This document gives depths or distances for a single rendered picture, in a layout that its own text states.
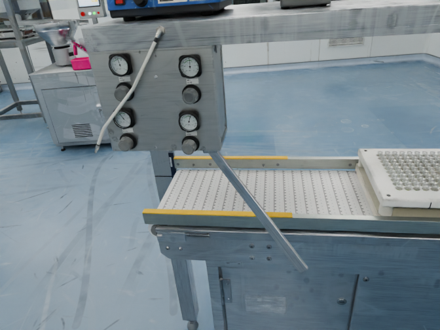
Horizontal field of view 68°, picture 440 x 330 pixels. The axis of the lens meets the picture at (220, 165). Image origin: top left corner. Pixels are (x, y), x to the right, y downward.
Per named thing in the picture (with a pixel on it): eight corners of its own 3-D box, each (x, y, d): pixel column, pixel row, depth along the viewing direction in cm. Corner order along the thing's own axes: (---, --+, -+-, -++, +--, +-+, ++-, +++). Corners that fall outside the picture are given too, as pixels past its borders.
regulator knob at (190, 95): (180, 107, 56) (177, 82, 54) (183, 103, 58) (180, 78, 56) (199, 107, 56) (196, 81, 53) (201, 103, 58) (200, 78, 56)
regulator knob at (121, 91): (113, 105, 58) (107, 80, 56) (118, 101, 60) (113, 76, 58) (131, 104, 57) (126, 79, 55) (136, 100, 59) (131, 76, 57)
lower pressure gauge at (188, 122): (179, 132, 60) (176, 112, 58) (181, 129, 61) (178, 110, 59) (199, 132, 59) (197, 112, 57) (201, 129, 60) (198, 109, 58)
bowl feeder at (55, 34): (39, 70, 297) (25, 25, 279) (57, 62, 329) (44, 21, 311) (92, 66, 295) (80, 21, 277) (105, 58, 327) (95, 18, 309)
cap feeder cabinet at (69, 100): (55, 153, 319) (27, 74, 283) (77, 131, 369) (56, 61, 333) (118, 149, 317) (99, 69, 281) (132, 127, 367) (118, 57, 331)
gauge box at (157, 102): (111, 152, 65) (84, 46, 56) (131, 131, 74) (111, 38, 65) (220, 151, 62) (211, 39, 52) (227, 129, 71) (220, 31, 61)
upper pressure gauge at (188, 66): (179, 79, 55) (176, 55, 53) (181, 77, 56) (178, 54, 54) (201, 78, 54) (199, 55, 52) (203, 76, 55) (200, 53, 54)
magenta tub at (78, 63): (73, 71, 284) (69, 60, 280) (78, 67, 295) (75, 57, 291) (90, 69, 284) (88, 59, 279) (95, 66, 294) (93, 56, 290)
